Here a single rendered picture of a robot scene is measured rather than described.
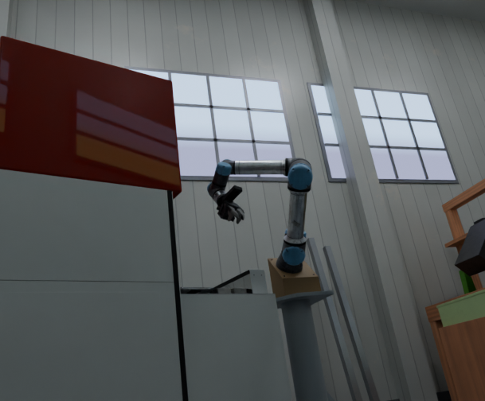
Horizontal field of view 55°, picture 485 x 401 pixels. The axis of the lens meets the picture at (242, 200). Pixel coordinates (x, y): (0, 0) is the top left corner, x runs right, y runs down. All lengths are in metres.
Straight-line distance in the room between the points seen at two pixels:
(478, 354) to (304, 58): 4.22
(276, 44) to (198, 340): 4.97
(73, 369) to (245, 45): 5.16
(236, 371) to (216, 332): 0.19
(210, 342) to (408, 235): 4.06
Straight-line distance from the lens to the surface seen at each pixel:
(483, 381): 3.99
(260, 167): 2.40
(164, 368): 1.80
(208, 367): 2.10
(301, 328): 2.51
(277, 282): 2.58
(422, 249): 5.89
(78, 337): 1.70
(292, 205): 2.31
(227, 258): 4.73
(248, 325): 2.24
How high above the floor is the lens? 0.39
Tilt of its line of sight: 22 degrees up
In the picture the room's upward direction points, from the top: 8 degrees counter-clockwise
